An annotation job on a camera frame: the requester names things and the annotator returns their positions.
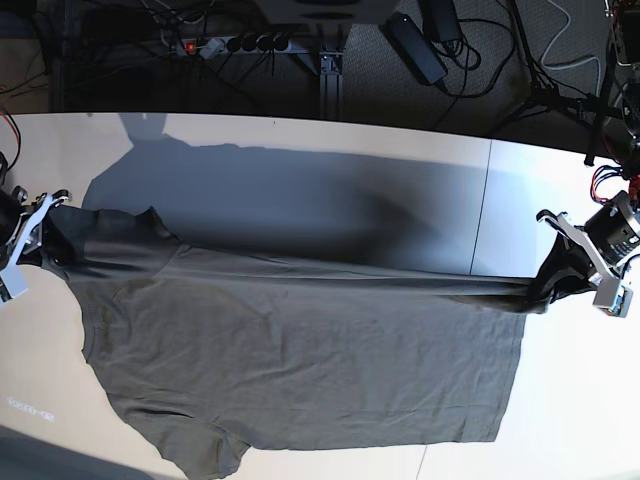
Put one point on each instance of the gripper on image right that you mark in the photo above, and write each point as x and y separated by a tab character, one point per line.
580	254

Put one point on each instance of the black power adapter brick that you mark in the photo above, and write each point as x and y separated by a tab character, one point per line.
416	52

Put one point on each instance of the aluminium frame post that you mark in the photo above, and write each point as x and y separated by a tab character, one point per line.
323	57

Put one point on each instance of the grey T-shirt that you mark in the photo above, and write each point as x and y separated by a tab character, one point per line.
208	353

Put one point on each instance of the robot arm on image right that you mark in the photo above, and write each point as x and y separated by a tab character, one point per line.
620	137

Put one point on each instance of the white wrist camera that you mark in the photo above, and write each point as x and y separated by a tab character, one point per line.
613	297
13	283

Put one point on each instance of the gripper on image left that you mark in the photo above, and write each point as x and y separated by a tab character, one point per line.
18	221

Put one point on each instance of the black power strip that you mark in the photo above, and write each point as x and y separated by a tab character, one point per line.
238	45

